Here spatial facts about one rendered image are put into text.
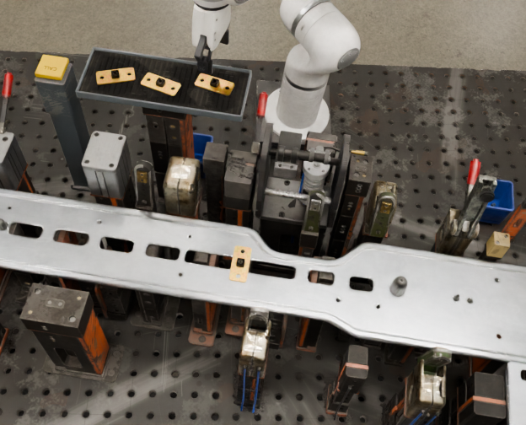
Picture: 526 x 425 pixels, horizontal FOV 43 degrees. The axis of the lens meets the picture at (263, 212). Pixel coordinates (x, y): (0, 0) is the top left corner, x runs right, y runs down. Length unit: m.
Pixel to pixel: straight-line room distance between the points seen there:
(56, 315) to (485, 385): 0.87
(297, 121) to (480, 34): 1.80
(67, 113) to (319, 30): 0.62
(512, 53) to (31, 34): 2.27
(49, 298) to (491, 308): 0.92
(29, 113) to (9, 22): 1.39
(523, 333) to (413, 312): 0.23
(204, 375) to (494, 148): 1.10
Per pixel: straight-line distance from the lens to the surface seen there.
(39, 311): 1.43
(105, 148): 1.50
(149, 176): 1.48
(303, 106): 1.85
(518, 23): 3.68
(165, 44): 3.27
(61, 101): 1.64
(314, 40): 1.63
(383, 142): 2.06
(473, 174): 1.51
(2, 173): 1.63
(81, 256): 1.50
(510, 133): 2.21
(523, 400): 1.47
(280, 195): 1.52
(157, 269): 1.46
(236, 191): 1.50
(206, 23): 1.34
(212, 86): 1.52
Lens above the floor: 2.30
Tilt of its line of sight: 59 degrees down
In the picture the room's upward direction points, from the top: 5 degrees clockwise
